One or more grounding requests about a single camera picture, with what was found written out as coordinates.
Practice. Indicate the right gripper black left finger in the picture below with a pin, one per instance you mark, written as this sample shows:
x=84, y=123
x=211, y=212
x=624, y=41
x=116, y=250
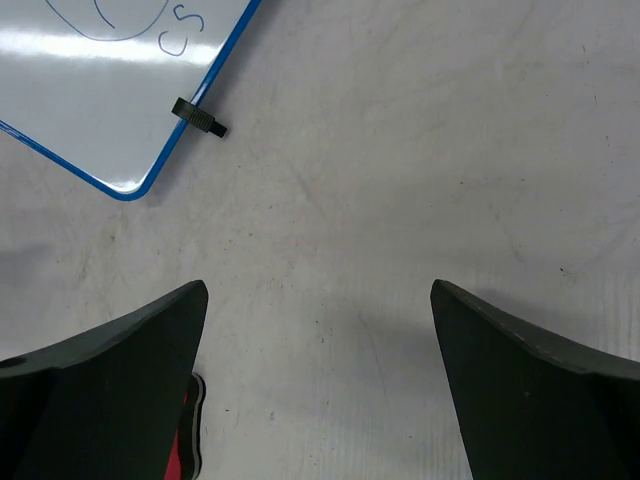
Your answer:
x=106, y=403

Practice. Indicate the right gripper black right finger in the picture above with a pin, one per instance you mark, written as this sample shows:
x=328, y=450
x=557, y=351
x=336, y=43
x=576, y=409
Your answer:
x=532, y=404

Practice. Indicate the red heart-shaped eraser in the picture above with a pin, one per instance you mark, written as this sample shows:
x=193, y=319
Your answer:
x=185, y=460

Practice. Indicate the blue-framed whiteboard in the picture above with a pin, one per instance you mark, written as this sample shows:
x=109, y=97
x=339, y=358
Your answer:
x=91, y=84

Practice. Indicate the black whiteboard clip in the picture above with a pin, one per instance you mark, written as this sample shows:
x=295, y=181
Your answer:
x=198, y=118

